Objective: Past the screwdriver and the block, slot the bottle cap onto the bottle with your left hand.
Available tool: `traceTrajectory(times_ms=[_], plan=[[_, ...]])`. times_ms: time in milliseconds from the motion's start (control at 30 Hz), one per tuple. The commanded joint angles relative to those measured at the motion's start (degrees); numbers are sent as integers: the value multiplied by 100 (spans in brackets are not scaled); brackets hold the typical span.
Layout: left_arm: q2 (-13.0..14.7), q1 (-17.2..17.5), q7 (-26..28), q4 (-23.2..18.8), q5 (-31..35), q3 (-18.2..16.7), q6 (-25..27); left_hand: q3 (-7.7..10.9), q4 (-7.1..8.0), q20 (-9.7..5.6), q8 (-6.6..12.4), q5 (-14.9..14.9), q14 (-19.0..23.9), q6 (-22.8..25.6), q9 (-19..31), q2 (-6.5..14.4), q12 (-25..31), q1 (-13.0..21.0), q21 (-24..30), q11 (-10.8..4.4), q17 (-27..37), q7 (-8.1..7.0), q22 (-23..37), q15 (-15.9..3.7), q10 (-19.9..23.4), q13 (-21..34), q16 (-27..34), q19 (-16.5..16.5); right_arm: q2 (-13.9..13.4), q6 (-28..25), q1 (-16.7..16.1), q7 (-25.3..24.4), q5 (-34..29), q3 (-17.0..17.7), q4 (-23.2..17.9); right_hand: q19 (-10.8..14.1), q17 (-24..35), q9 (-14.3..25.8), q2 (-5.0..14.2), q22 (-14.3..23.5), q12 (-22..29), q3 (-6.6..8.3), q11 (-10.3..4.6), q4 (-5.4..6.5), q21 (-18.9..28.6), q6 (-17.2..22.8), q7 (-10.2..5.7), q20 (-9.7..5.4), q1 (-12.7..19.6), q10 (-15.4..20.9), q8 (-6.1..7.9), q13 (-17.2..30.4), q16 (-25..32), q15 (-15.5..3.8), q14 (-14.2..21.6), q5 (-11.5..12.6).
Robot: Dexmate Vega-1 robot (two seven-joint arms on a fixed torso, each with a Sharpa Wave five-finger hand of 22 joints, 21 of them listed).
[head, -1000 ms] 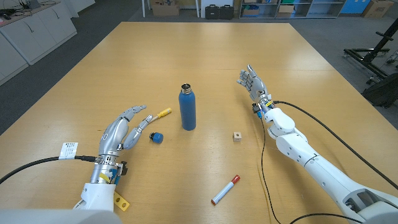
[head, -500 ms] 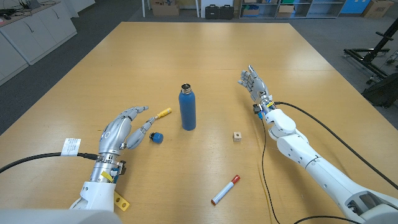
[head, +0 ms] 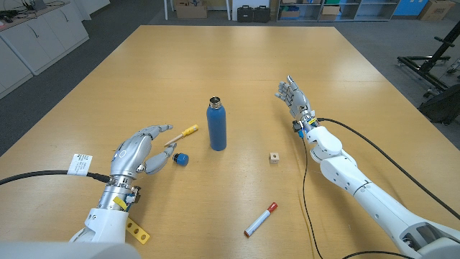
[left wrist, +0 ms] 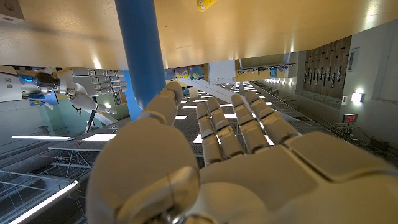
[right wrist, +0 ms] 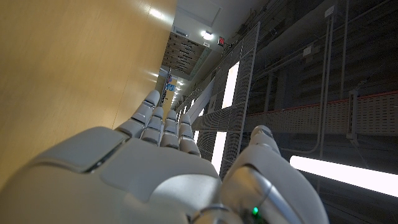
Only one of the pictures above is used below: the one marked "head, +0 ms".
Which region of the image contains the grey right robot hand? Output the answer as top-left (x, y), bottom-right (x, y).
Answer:
top-left (275, 75), bottom-right (313, 119)

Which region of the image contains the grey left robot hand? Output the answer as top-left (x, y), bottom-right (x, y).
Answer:
top-left (109, 124), bottom-right (178, 179)

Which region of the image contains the blue bottle cap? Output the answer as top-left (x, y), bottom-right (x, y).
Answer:
top-left (172, 152), bottom-right (190, 167)

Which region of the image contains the blue metal water bottle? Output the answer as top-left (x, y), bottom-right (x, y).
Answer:
top-left (206, 96), bottom-right (228, 152)

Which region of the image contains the white marker with red cap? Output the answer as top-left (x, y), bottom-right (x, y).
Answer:
top-left (244, 201), bottom-right (279, 238)

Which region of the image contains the yellow perforated strip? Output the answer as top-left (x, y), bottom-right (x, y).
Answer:
top-left (125, 217), bottom-right (151, 245)

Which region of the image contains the black hard case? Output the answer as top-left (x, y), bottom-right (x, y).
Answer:
top-left (236, 4), bottom-right (254, 23)
top-left (253, 4), bottom-right (271, 24)

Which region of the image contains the small cardboard box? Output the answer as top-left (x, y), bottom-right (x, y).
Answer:
top-left (321, 4), bottom-right (341, 22)

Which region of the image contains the grey metal shelf unit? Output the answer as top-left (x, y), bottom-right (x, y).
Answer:
top-left (276, 0), bottom-right (400, 22)

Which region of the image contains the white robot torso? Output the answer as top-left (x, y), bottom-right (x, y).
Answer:
top-left (0, 240), bottom-right (143, 259)

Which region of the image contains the large cardboard box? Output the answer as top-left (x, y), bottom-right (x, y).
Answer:
top-left (173, 0), bottom-right (208, 19)

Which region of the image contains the blue panel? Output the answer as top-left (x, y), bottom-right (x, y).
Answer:
top-left (393, 0), bottom-right (420, 17)

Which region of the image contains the white cabinet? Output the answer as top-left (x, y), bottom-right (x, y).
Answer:
top-left (0, 0), bottom-right (90, 100)

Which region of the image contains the cardboard box with print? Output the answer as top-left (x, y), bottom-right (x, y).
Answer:
top-left (418, 0), bottom-right (456, 22)

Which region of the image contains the yellow handled screwdriver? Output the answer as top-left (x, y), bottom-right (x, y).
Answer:
top-left (164, 124), bottom-right (200, 147)

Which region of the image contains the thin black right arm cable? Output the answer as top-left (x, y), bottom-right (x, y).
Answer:
top-left (297, 135), bottom-right (414, 259)

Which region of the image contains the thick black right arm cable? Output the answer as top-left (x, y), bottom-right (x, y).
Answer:
top-left (316, 117), bottom-right (460, 221)

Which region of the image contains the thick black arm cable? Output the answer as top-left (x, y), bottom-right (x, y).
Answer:
top-left (0, 153), bottom-right (112, 186)
top-left (316, 117), bottom-right (460, 221)

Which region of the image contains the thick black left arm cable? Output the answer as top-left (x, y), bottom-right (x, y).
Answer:
top-left (0, 153), bottom-right (112, 186)

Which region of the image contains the black metal stand frame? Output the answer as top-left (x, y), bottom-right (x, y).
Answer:
top-left (397, 21), bottom-right (460, 98)

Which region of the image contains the white table frame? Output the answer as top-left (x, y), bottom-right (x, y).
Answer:
top-left (163, 0), bottom-right (233, 22)

